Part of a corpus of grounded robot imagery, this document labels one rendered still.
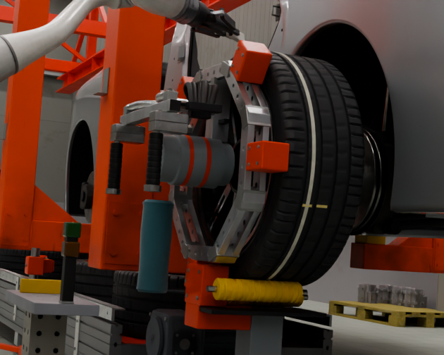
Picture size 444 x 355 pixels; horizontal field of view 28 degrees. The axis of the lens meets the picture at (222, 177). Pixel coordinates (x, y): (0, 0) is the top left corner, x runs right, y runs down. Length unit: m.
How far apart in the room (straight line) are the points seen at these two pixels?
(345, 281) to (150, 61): 7.26
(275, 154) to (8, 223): 2.78
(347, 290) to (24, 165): 5.81
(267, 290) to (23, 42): 0.89
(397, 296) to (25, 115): 4.85
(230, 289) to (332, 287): 7.91
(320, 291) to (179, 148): 8.16
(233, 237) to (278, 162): 0.29
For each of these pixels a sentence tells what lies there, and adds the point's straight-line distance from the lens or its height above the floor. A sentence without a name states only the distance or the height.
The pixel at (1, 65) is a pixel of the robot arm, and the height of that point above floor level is 1.02.
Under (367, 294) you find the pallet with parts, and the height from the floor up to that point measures 0.21.
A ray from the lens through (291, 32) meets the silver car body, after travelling 2.93.
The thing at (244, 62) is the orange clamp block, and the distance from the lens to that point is 2.29.
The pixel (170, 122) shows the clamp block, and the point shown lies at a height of 0.92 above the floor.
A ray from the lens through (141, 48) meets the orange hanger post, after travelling 2.94.
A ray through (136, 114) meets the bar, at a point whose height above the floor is 0.97.
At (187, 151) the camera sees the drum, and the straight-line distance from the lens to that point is 2.36.
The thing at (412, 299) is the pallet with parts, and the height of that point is 0.21.
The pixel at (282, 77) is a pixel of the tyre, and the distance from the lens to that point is 2.29.
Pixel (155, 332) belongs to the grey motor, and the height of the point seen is 0.34.
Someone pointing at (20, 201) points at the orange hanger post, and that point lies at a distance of 4.76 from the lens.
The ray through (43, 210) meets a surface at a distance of 4.80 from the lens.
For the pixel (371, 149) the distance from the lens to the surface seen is 2.62.
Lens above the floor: 0.64
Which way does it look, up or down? 4 degrees up
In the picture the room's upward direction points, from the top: 4 degrees clockwise
